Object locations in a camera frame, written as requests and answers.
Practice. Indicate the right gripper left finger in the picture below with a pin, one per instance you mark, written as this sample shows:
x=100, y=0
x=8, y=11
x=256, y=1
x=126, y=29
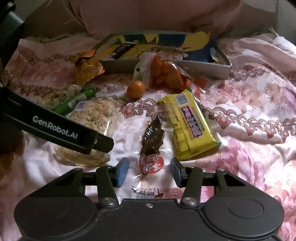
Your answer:
x=108, y=178

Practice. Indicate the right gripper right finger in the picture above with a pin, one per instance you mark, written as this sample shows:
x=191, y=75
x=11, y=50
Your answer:
x=190, y=179

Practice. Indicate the green snack stick packet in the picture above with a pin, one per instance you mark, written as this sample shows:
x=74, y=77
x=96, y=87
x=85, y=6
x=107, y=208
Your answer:
x=70, y=104

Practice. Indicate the clear packet brown meat snack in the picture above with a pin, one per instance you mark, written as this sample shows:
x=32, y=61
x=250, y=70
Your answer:
x=150, y=160

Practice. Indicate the yellow snack bar packet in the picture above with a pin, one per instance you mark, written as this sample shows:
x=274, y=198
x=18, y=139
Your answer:
x=192, y=135

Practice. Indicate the orange yellow snack packet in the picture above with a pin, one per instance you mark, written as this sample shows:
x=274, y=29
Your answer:
x=86, y=67

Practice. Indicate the small orange fruit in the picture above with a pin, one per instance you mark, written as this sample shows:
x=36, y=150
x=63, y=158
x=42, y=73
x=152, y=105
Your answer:
x=135, y=90

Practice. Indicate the bag of orange fruits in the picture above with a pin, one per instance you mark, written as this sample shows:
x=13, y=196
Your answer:
x=157, y=73

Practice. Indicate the clear packet of nut bars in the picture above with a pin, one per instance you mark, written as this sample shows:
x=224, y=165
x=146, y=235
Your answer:
x=59, y=96

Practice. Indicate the person's left hand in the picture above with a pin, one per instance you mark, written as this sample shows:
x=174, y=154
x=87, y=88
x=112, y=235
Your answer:
x=12, y=144

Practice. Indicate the pink floral bed quilt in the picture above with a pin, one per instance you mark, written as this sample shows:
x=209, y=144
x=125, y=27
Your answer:
x=252, y=115

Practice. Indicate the large pink pillow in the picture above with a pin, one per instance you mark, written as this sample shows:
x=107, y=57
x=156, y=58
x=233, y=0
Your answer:
x=102, y=18

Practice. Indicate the grey tray with cartoon lining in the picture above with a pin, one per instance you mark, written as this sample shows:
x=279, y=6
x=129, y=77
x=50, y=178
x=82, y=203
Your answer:
x=197, y=52

